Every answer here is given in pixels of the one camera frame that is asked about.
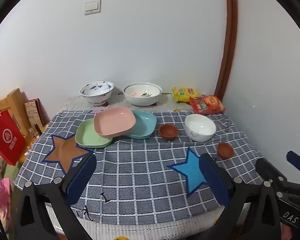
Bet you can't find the white bowl with grey print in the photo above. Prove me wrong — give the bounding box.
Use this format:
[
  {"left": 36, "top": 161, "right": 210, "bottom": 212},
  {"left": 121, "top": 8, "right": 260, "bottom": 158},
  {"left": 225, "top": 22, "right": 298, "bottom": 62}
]
[{"left": 184, "top": 114, "right": 217, "bottom": 142}]

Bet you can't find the blue fish pattern bowl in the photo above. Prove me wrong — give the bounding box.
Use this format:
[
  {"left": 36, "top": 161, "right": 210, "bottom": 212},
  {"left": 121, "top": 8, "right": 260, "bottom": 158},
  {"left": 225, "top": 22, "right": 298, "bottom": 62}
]
[{"left": 79, "top": 81, "right": 115, "bottom": 106}]

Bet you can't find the yellow chips bag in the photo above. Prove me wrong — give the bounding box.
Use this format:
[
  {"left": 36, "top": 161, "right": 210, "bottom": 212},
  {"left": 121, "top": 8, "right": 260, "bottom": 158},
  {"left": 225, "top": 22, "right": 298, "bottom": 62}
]
[{"left": 171, "top": 87, "right": 199, "bottom": 103}]

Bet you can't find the pink square plate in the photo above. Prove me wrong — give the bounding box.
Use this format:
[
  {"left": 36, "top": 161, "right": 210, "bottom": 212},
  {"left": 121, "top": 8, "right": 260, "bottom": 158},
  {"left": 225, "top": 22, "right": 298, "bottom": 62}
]
[{"left": 93, "top": 106, "right": 136, "bottom": 139}]

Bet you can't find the green square plate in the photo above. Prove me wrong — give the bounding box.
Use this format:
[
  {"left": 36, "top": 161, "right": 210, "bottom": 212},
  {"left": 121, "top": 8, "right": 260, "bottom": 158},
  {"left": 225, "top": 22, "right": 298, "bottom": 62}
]
[{"left": 75, "top": 118, "right": 113, "bottom": 148}]

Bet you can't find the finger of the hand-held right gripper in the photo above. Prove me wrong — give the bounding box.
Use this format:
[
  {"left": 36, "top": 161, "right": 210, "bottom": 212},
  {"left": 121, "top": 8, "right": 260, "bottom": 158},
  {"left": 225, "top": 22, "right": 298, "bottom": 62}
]
[
  {"left": 255, "top": 157, "right": 289, "bottom": 192},
  {"left": 286, "top": 151, "right": 300, "bottom": 185}
]

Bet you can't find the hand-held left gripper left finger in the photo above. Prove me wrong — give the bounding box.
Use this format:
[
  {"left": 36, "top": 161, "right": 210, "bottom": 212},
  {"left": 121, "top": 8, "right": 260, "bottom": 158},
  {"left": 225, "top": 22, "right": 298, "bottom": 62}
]
[{"left": 14, "top": 152, "right": 98, "bottom": 240}]

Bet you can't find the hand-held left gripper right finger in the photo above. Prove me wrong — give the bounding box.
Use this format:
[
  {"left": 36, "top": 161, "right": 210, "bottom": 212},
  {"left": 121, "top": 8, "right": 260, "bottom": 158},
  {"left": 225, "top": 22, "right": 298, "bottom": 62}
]
[{"left": 199, "top": 152, "right": 283, "bottom": 240}]

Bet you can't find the red paper bag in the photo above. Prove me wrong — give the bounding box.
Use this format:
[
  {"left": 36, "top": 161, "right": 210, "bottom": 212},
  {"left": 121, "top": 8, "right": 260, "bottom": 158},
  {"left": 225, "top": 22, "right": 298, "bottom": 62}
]
[{"left": 0, "top": 105, "right": 26, "bottom": 167}]

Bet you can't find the patterned book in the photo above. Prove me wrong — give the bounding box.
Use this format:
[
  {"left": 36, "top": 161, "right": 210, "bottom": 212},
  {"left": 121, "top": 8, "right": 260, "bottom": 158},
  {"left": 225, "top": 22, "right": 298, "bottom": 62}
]
[{"left": 24, "top": 98, "right": 50, "bottom": 130}]

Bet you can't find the grey checked tablecloth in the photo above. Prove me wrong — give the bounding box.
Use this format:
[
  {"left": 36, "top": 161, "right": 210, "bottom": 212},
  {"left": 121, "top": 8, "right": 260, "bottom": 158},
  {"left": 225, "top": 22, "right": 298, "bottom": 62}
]
[{"left": 14, "top": 109, "right": 265, "bottom": 227}]

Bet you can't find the white wall switch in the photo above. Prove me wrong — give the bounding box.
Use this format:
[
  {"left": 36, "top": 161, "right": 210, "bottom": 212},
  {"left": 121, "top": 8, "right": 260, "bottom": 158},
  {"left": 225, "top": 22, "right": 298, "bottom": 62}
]
[{"left": 84, "top": 0, "right": 102, "bottom": 16}]

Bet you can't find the brown wooden door frame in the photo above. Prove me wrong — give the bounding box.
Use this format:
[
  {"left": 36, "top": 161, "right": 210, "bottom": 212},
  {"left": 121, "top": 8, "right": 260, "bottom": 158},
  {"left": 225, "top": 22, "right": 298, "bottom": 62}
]
[{"left": 214, "top": 0, "right": 238, "bottom": 98}]

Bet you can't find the small brown bowl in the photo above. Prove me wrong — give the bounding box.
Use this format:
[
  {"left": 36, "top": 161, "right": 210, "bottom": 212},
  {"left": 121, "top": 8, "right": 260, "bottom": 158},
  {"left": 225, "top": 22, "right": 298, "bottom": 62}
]
[
  {"left": 217, "top": 142, "right": 234, "bottom": 160},
  {"left": 158, "top": 123, "right": 180, "bottom": 140}
]

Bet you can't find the wooden chair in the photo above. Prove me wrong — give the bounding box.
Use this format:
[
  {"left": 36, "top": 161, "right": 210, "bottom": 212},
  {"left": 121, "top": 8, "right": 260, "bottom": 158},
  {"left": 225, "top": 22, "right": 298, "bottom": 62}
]
[{"left": 0, "top": 88, "right": 50, "bottom": 163}]

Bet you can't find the red chips bag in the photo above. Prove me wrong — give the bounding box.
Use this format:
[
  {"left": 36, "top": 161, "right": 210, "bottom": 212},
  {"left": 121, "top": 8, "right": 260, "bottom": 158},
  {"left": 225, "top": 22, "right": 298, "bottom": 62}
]
[{"left": 189, "top": 95, "right": 226, "bottom": 115}]

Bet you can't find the large white printed bowl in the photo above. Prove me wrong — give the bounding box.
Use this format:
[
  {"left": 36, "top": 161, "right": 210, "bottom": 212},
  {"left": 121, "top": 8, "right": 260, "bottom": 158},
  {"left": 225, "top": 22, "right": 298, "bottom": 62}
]
[{"left": 122, "top": 82, "right": 163, "bottom": 106}]

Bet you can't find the blue square plate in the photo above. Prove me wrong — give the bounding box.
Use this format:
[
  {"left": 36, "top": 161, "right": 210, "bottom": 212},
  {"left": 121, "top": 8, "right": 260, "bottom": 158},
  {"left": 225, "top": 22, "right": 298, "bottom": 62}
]
[{"left": 122, "top": 110, "right": 157, "bottom": 140}]

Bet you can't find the pink bag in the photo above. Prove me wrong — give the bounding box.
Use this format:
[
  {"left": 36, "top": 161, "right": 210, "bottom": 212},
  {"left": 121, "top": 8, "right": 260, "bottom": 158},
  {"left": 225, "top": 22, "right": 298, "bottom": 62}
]
[{"left": 0, "top": 177, "right": 13, "bottom": 233}]

